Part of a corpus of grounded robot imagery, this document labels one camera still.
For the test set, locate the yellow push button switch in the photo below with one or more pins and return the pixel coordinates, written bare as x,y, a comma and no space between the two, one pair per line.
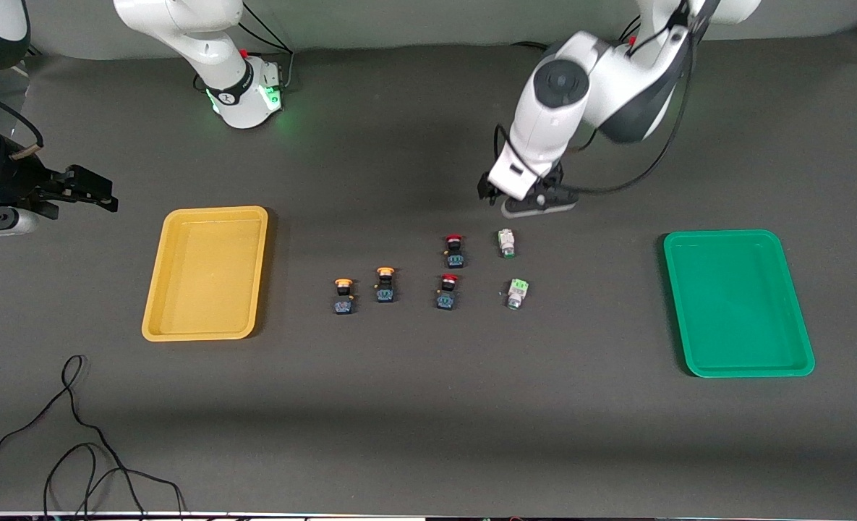
343,304
385,293

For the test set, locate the green white push button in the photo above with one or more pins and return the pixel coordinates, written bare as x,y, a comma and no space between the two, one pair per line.
517,293
505,241

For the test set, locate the red push button switch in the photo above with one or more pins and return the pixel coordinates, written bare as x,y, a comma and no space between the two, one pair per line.
447,299
455,259

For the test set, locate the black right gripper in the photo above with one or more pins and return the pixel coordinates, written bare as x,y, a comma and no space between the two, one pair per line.
24,181

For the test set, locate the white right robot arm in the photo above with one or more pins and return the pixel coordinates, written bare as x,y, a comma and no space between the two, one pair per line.
182,22

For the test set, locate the yellow plastic tray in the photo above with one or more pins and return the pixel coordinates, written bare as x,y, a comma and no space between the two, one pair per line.
204,289

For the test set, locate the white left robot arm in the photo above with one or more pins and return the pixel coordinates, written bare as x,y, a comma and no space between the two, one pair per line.
551,123

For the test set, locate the green plastic tray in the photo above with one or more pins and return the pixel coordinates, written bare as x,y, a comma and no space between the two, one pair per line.
739,311

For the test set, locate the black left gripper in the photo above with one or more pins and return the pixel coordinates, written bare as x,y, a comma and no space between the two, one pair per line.
483,187

